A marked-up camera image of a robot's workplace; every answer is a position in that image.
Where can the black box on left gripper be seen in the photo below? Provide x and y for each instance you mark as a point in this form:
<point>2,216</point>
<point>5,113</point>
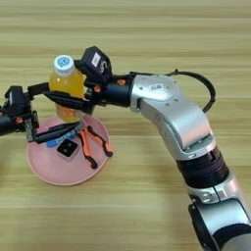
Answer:
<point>16,101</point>

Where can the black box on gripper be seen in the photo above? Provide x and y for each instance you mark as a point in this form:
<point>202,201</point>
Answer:
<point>16,101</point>
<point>96,63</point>

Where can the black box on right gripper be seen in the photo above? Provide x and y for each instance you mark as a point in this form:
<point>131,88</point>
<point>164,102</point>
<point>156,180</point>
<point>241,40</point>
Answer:
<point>96,63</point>

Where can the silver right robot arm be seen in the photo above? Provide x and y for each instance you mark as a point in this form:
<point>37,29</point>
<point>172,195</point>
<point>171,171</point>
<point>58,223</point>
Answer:
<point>183,114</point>

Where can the orange juice bottle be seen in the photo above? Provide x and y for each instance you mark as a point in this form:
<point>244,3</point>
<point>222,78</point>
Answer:
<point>68,81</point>

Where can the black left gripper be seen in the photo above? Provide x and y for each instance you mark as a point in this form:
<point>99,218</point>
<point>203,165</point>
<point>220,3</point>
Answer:
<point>10,125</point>

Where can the black square block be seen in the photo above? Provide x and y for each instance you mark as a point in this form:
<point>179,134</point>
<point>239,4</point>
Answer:
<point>67,147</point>

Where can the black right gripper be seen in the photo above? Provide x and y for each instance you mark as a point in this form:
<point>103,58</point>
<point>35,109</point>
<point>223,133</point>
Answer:
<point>114,93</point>

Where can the pink round plate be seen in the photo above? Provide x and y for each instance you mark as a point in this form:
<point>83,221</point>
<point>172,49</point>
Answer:
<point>59,170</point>

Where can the blue glue stick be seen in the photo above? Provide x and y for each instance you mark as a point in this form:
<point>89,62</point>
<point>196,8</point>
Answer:
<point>52,143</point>

